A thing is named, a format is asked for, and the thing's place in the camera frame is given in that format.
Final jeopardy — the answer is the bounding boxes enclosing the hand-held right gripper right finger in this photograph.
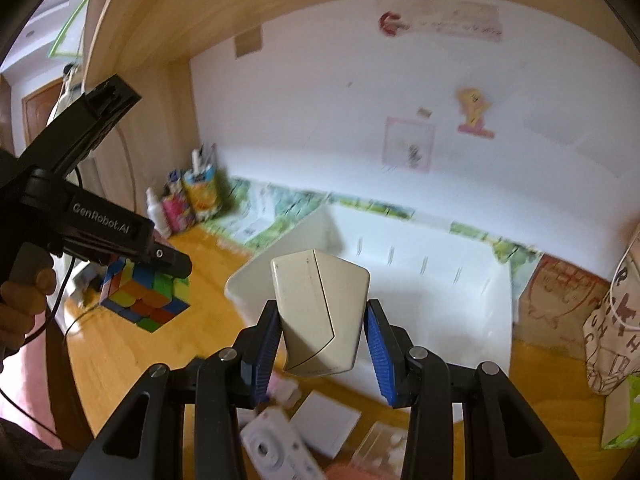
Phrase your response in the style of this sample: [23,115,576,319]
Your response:
[364,299,576,480]

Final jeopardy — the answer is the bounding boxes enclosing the white flat box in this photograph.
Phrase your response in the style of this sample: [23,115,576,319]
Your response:
[290,391,362,459]

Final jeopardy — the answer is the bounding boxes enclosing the wooden door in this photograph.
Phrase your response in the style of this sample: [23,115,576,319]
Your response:
[22,80,63,156]

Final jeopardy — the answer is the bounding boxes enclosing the brown cardboard with red drawing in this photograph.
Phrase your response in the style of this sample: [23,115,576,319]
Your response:
[515,255,613,361]

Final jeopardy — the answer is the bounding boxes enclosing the printed canvas tote bag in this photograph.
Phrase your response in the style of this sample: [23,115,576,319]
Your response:
[582,225,640,396]

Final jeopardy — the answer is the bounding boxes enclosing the white instant camera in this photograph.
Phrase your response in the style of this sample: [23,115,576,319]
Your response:
[240,406,328,480]

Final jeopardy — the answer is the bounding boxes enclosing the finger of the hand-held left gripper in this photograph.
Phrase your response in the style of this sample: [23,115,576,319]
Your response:
[147,237,193,279]

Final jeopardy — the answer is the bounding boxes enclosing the clear plastic box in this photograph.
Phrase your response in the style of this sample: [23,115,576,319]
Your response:
[350,422,408,476]

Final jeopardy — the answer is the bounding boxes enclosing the green tissue pack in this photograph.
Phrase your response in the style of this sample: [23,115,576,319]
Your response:
[601,375,640,451]

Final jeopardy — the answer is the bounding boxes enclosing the pink framed wall picture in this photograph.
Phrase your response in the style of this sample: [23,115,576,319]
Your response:
[382,116,436,173]

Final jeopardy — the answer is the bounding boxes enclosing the multicoloured puzzle cube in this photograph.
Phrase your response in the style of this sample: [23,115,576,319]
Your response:
[98,255,192,333]

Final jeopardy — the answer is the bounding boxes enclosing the small white bottle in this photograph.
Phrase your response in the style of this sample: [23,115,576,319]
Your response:
[146,188,173,238]

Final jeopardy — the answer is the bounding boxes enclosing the person's left hand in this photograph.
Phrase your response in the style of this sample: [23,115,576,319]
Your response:
[0,266,57,358]

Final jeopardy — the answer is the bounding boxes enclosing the pink packet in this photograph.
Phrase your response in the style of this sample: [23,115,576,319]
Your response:
[162,180,197,233]

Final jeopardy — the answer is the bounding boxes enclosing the wooden desk hutch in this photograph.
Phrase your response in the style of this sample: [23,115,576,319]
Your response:
[80,0,571,233]

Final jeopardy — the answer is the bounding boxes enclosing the cream plastic box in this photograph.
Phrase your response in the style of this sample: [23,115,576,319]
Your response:
[270,248,371,378]

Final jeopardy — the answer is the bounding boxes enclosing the black cable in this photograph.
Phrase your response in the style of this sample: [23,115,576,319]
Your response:
[0,167,108,436]

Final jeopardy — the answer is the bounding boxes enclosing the white tube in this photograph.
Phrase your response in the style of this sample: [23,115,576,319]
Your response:
[191,144,217,173]

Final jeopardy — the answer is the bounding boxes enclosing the yellow cartoon wall sticker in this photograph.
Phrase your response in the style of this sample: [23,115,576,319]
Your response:
[455,87,496,137]

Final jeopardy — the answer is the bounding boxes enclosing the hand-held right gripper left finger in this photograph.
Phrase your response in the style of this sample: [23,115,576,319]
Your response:
[70,300,286,480]

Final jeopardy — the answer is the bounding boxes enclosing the white plastic storage bin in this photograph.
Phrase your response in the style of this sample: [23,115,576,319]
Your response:
[225,203,516,428]

